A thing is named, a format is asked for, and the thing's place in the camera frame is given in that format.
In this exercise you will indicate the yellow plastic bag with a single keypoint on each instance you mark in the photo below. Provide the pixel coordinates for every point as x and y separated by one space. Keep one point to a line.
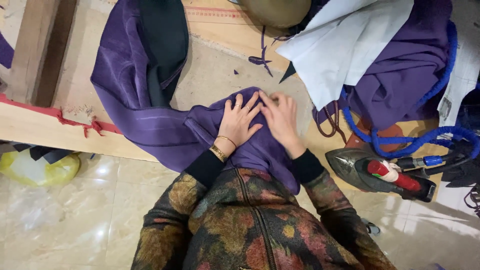
41 170

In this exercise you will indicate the floral patterned zip jacket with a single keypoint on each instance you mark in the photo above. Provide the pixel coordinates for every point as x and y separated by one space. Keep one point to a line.
255 225

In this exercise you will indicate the red-brown iron rest pad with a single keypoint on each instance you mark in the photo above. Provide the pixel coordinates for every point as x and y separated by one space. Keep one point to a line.
390 132

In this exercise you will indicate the purple thread scraps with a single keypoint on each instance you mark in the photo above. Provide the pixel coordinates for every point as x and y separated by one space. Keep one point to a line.
262 60

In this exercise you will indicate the white printed cloth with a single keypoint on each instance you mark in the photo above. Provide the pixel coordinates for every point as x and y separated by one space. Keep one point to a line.
463 67

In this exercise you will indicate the red fabric strip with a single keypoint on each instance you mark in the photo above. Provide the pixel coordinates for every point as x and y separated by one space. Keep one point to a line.
75 123

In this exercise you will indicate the dark checked fabric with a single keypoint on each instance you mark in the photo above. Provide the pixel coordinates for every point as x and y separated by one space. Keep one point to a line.
45 153

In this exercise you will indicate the black lining fabric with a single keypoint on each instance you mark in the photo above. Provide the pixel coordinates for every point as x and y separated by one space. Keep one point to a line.
163 45

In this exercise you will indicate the person's right hand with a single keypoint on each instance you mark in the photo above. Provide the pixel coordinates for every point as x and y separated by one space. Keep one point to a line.
283 122

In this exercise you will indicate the person's left hand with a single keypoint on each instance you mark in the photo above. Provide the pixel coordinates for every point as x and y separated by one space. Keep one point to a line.
235 125

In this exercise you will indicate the wooden beam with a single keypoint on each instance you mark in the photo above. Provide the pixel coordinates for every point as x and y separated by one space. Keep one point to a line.
33 52

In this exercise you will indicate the white paper pattern sheets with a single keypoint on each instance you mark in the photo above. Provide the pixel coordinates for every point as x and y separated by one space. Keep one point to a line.
337 48

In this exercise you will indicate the grey slipper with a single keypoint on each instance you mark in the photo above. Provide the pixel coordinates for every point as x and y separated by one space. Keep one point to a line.
371 227

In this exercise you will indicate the person's right fingers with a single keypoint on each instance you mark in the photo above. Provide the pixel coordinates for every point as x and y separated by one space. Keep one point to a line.
275 102

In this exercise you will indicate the thin gold bangle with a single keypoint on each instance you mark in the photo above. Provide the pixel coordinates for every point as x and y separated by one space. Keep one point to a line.
227 139

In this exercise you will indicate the black fabric heap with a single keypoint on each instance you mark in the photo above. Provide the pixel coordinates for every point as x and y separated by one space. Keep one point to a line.
467 123

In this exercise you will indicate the black triangular fabric scrap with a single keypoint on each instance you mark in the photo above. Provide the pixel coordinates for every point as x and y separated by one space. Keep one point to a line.
288 73

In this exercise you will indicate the purple fabric pile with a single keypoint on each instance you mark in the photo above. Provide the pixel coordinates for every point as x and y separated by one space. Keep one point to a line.
397 75

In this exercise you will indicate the purple velvet garment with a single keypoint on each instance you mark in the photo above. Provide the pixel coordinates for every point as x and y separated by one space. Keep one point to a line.
150 112

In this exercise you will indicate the brass-coloured bowl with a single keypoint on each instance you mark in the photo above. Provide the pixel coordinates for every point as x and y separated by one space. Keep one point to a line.
277 13

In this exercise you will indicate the purple fabric piece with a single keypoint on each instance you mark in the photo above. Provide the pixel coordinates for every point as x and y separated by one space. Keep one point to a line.
5 52

